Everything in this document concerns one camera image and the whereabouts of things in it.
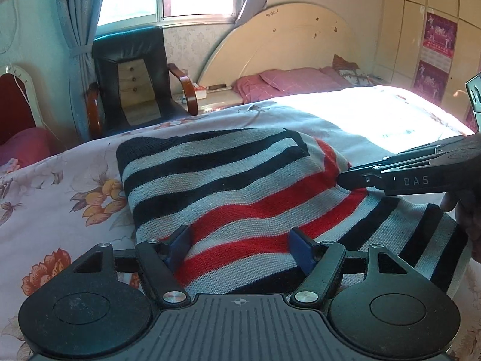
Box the cream nightstand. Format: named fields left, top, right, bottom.
left=173, top=85, right=246, bottom=114

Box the white power cable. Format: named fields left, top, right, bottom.
left=9, top=66, right=51, bottom=138

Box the cream round headboard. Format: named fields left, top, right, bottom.
left=197, top=2, right=362, bottom=88

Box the magenta pillow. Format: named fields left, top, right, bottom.
left=0, top=127, right=54, bottom=171

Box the patterned plaid pillow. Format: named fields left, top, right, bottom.
left=332, top=54, right=377, bottom=88

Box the pink checked pillow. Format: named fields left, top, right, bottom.
left=259, top=67, right=343, bottom=97
left=231, top=74, right=287, bottom=105

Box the red wall poster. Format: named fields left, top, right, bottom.
left=423, top=12, right=458, bottom=60
left=413, top=60, right=451, bottom=103

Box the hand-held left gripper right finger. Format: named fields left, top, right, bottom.
left=289, top=227, right=410, bottom=305

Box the person's right hand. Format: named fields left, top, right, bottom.
left=440, top=190, right=481, bottom=264

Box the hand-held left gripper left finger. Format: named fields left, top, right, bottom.
left=73, top=225, right=194, bottom=308

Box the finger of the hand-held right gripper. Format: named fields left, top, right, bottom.
left=337, top=166, right=392, bottom=195
left=362, top=144, right=446, bottom=168

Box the floral bed sheet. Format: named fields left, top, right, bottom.
left=0, top=85, right=481, bottom=361

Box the black leather armchair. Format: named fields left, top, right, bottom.
left=86, top=26, right=198, bottom=140

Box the cream panelled wardrobe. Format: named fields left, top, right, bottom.
left=376, top=0, right=481, bottom=96

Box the blue-grey window curtain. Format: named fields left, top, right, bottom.
left=54, top=0, right=114, bottom=138

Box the black red striped knit sweater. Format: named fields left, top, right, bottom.
left=116, top=128, right=473, bottom=298

